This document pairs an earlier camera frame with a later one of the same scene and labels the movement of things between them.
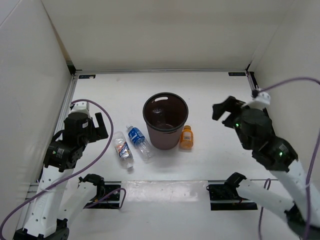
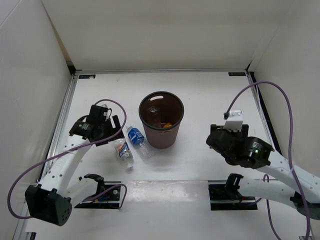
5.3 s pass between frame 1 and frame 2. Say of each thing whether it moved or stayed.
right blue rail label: stayed
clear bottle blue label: stayed
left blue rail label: stayed
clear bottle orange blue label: stayed
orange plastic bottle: moved
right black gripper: moved
